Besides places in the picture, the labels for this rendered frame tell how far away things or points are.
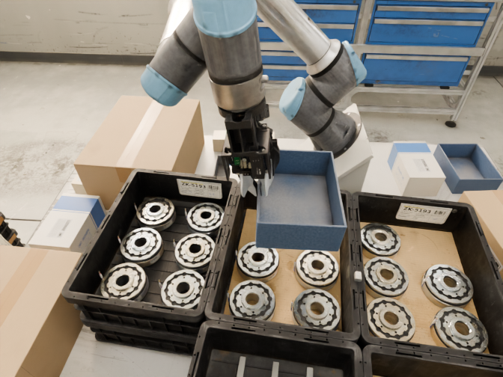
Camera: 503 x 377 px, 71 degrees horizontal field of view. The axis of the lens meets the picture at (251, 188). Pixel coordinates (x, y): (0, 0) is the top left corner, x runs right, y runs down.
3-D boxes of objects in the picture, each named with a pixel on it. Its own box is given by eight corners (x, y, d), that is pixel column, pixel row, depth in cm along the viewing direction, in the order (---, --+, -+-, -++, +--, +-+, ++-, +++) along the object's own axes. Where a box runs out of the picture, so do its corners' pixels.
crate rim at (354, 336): (239, 185, 98) (239, 178, 96) (349, 197, 95) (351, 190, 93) (203, 323, 70) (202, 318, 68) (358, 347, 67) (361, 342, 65)
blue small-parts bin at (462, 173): (431, 157, 139) (437, 143, 134) (469, 157, 139) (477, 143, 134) (451, 194, 124) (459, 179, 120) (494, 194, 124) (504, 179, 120)
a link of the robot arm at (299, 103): (299, 121, 118) (271, 96, 112) (331, 93, 112) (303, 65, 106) (305, 141, 109) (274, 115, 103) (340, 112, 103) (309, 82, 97)
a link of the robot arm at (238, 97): (213, 62, 52) (269, 56, 51) (219, 90, 55) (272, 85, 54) (203, 87, 47) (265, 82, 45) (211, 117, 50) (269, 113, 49)
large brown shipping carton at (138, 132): (133, 138, 148) (121, 95, 134) (204, 142, 146) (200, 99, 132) (93, 209, 119) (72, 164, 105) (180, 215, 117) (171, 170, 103)
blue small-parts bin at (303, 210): (257, 173, 78) (259, 147, 73) (326, 176, 78) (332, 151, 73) (255, 247, 64) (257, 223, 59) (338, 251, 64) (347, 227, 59)
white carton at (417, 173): (386, 159, 138) (392, 141, 132) (417, 159, 138) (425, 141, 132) (401, 196, 124) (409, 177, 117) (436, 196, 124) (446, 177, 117)
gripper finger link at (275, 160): (256, 178, 64) (248, 139, 58) (257, 171, 65) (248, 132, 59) (282, 176, 63) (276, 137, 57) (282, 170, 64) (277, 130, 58)
